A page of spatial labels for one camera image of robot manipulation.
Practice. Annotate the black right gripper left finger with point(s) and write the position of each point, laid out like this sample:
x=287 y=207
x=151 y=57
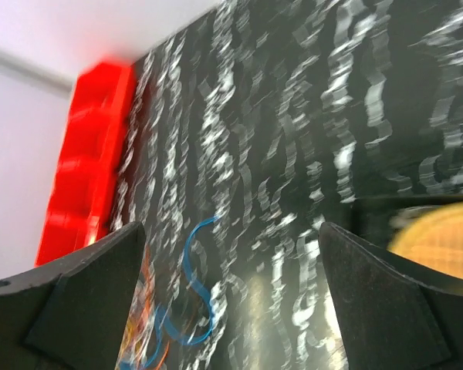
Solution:
x=71 y=313

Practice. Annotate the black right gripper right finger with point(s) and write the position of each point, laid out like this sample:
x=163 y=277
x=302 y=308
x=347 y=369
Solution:
x=393 y=313

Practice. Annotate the woven bamboo tray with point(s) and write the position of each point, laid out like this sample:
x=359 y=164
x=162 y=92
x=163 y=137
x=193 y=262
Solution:
x=434 y=240

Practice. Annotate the red storage bin row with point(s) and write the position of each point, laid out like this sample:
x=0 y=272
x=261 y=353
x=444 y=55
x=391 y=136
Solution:
x=81 y=201

